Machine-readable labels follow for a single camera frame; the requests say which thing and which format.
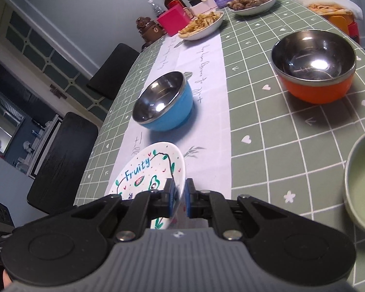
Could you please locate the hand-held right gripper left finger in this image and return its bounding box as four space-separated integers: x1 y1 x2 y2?
92 179 175 242

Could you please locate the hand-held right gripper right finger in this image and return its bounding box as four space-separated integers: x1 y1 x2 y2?
185 179 273 242

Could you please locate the white fruit-print plate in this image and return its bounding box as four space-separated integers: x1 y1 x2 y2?
108 141 187 230

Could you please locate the blue steel-lined bowl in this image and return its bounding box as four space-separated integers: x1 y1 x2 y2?
132 71 193 132

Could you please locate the orange steel-lined bowl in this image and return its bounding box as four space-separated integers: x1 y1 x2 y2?
271 30 357 104

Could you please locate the black chair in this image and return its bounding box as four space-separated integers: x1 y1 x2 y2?
87 43 140 100
27 111 99 215

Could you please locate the green checked tablecloth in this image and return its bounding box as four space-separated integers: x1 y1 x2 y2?
74 0 365 292

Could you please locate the brown bear figure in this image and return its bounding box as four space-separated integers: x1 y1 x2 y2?
136 16 166 44

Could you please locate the white dish of fries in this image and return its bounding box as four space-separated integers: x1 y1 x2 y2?
178 10 225 41

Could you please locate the pink box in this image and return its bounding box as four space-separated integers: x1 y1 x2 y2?
157 7 192 36

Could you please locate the clear water bottle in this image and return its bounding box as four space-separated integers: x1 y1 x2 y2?
147 0 165 17

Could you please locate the glazed white door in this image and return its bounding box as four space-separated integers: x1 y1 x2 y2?
0 0 110 113

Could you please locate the white flat box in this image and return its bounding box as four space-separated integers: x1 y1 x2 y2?
190 0 216 16

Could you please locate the brown liquor bottle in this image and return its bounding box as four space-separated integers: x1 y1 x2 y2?
157 0 192 17

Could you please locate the white dish of taro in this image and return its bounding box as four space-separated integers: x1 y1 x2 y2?
227 0 277 16

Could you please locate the orange plastic stool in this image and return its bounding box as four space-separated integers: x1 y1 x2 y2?
327 14 353 35

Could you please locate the red plastic stool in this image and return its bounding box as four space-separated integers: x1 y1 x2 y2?
348 21 361 45

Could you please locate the yellow cloth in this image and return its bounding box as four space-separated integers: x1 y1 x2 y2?
307 3 352 16

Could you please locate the dark door handle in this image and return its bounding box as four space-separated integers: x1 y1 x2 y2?
50 84 68 99

